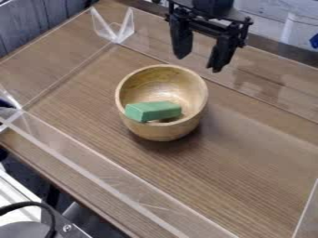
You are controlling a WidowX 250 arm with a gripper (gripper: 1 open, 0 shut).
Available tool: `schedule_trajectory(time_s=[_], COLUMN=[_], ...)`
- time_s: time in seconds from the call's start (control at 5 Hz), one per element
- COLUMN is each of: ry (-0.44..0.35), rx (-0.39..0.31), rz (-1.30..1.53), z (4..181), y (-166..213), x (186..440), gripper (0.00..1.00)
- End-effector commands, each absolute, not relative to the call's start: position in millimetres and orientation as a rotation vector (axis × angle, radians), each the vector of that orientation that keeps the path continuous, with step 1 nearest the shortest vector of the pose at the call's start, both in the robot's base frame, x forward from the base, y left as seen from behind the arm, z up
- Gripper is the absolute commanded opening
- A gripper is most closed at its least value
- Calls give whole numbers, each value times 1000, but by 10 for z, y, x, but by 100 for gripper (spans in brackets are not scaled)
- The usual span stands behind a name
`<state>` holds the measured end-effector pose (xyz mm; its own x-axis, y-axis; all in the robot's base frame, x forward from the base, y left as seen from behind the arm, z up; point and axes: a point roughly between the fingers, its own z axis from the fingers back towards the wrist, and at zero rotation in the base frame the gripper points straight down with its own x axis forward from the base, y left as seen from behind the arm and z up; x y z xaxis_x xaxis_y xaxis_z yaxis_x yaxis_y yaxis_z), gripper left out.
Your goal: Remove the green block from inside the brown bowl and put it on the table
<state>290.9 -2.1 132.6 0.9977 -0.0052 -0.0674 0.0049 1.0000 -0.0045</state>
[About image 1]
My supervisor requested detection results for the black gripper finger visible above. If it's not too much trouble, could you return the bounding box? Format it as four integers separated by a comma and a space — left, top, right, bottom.
206, 35, 238, 73
168, 15, 192, 60

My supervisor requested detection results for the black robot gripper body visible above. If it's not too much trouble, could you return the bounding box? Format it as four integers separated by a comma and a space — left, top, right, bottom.
167, 0, 254, 47

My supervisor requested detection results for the green rectangular block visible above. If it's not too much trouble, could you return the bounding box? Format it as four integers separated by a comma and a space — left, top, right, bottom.
124, 101, 182, 123

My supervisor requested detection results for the white container in background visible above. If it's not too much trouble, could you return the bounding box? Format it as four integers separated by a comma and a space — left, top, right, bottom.
280, 12, 318, 52

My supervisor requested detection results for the clear acrylic corner bracket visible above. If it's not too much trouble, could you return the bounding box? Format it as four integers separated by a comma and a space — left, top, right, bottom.
89, 7, 135, 44

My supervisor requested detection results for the clear acrylic front wall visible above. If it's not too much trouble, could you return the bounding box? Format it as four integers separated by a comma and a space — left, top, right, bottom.
0, 86, 238, 238

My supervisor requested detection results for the grey metal bracket with screw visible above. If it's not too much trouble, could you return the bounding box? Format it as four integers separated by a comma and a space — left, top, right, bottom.
44, 202, 93, 238

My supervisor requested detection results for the black cable loop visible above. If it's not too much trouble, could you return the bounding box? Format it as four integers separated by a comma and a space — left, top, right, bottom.
0, 200, 57, 238

